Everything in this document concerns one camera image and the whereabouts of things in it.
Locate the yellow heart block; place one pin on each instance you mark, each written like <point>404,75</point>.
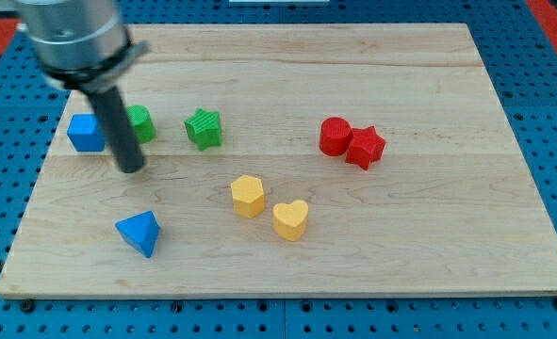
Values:
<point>289,220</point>

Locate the red cylinder block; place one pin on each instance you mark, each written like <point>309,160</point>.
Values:
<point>335,136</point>

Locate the yellow hexagon block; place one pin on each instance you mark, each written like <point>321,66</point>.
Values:
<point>248,196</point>

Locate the green cylinder block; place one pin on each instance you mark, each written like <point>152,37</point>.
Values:
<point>141,120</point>

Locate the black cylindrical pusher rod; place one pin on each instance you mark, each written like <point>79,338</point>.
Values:
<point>119,133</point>

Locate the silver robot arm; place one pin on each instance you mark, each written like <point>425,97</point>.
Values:
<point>84,45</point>

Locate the wooden board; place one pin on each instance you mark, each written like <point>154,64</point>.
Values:
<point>294,161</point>

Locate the green star block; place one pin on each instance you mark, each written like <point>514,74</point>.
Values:
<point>204,128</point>

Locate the blue cube block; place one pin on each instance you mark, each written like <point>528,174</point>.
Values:
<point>85,133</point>

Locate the blue triangle block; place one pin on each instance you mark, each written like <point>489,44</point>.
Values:
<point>140,232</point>

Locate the red star block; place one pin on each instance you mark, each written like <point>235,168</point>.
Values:
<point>365,147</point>

